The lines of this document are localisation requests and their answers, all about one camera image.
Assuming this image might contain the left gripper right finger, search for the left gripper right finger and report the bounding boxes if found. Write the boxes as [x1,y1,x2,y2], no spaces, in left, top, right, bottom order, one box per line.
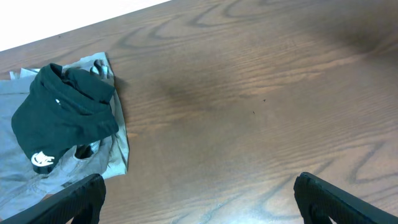
[294,172,397,224]

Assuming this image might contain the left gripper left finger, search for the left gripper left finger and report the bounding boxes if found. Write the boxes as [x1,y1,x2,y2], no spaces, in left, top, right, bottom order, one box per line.
[1,174,106,224]

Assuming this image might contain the dark navy t-shirt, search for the dark navy t-shirt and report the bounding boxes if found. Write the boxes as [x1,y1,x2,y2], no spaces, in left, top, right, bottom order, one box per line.
[11,63,119,174]

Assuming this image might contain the folded grey shorts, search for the folded grey shorts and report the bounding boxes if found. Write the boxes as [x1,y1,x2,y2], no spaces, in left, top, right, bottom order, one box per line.
[1,76,113,219]

